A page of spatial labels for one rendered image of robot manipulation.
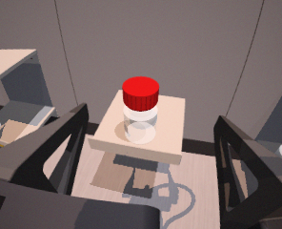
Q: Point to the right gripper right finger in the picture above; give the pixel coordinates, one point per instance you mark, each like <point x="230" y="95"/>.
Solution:
<point x="265" y="202"/>

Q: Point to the white bottle with red cap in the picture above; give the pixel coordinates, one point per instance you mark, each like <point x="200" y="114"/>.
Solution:
<point x="140" y="96"/>

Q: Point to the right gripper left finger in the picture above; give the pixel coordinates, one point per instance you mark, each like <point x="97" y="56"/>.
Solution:
<point x="22" y="161"/>

